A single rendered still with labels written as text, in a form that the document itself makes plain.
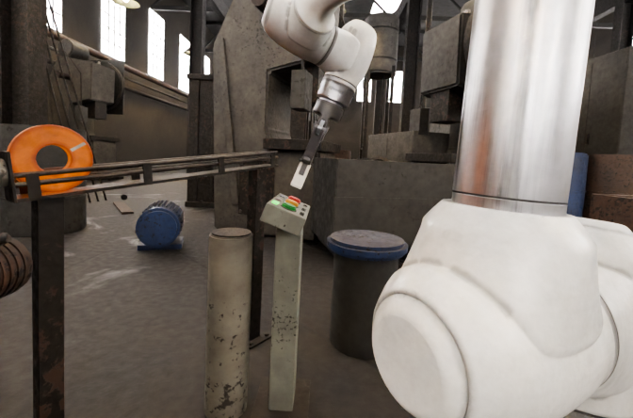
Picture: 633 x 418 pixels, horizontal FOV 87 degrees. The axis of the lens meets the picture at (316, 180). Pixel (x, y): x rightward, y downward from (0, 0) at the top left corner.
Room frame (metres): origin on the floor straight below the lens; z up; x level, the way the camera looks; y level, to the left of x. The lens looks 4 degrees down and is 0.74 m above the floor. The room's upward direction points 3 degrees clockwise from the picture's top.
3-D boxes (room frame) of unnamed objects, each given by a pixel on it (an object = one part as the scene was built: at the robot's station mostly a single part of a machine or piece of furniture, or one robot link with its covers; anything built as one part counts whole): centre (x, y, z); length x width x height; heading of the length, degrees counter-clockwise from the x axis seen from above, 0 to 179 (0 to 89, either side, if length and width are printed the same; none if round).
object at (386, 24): (9.03, -1.52, 2.25); 0.92 x 0.92 x 4.50
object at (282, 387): (0.95, 0.07, 0.31); 0.24 x 0.16 x 0.62; 179
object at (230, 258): (0.91, 0.23, 0.26); 0.12 x 0.12 x 0.52
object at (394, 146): (4.34, -1.11, 0.55); 1.10 x 0.53 x 1.10; 19
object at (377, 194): (2.71, -0.52, 0.39); 1.03 x 0.83 x 0.77; 104
